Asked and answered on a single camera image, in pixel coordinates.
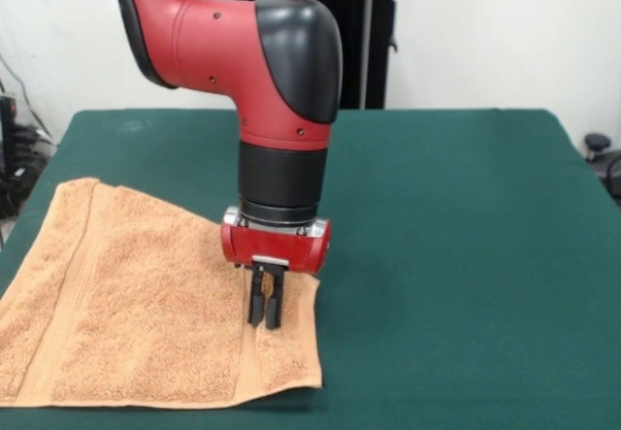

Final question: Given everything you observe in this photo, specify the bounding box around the black cable bundle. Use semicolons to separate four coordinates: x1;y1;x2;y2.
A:
0;123;55;220

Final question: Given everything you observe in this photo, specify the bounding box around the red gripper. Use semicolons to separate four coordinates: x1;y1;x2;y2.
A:
220;215;334;330

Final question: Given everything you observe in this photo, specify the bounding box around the orange terry towel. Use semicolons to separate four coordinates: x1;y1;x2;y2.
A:
0;177;324;410

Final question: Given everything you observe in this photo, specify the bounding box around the black electronics box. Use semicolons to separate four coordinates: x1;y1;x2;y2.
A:
0;94;19;179

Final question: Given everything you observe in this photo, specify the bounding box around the grey wall cable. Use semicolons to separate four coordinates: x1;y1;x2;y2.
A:
0;53;52;135

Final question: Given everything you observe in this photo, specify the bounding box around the black robot pedestal with handle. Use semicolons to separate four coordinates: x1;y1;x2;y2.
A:
212;0;418;111

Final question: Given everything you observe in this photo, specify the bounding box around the dark green tablecloth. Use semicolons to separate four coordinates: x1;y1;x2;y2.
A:
0;108;621;430

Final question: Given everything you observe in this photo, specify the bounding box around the black office chair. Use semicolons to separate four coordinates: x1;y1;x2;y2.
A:
583;132;621;208

